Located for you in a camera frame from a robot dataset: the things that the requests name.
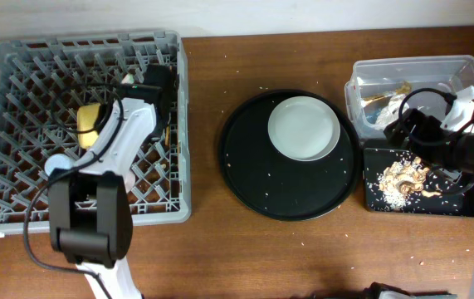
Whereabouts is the round black tray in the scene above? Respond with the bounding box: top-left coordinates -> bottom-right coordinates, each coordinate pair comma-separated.
217,90 -> 362,221

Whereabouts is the yellow plastic bowl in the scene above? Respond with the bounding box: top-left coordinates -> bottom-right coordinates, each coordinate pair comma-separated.
77,104 -> 103,150

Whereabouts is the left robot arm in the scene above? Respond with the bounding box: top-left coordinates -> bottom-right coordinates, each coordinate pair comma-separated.
48,65 -> 177,298

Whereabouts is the food scraps and rice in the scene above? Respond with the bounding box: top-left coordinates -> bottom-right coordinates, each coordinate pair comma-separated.
376,157 -> 442,211

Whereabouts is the pink plastic cup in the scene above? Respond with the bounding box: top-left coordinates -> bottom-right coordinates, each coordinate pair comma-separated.
124,169 -> 136,193

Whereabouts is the grey dishwasher rack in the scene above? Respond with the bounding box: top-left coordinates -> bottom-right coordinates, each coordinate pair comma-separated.
0,31 -> 192,238

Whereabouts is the black rectangular waste bin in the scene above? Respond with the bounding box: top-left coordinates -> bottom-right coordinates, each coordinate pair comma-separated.
363,140 -> 474,218

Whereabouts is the white round plate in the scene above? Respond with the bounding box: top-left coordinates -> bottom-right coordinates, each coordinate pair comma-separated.
267,96 -> 341,162

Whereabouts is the clear plastic waste bin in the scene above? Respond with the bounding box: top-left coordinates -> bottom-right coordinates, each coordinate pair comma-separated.
345,55 -> 474,142

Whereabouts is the light blue plastic cup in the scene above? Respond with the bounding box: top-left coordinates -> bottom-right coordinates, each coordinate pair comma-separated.
44,154 -> 74,176

